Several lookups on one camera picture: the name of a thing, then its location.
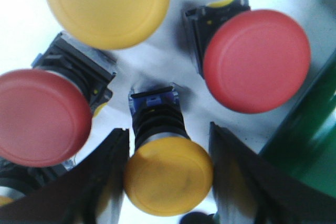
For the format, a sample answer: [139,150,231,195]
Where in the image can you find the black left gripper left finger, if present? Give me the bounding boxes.
[1,129,129,223]

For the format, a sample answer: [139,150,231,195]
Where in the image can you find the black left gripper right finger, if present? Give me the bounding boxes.
[209,122,335,223]

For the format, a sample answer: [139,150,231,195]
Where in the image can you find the yellow mushroom push button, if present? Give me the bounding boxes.
[123,86,214,217]

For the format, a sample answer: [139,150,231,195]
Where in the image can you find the red mushroom push button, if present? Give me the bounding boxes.
[182,0,311,114]

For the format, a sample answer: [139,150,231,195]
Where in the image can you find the green conveyor belt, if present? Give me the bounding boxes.
[260,54,335,197]

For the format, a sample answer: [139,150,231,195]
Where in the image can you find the red push button left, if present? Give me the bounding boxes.
[1,32,116,167]

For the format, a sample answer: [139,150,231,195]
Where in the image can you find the yellow push button corner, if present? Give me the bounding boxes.
[0,161,66,209]

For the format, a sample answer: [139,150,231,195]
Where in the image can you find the yellow push button top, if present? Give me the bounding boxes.
[47,0,170,50]

